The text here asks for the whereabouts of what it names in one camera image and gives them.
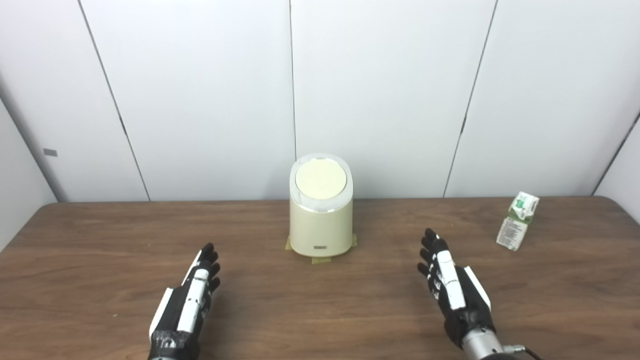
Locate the round cream bin lid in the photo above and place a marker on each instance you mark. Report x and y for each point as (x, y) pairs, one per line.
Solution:
(320, 178)

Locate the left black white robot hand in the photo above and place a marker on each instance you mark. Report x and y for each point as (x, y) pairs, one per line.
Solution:
(175, 310)

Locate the cream-colored cylindrical bin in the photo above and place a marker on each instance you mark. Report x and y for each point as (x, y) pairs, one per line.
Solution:
(320, 227)

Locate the white green milk carton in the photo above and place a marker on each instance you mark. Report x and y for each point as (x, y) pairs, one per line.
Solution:
(515, 225)

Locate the small gray wall label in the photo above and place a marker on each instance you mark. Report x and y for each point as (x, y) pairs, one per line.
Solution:
(50, 152)

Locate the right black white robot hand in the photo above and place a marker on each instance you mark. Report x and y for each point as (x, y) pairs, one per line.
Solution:
(462, 300)

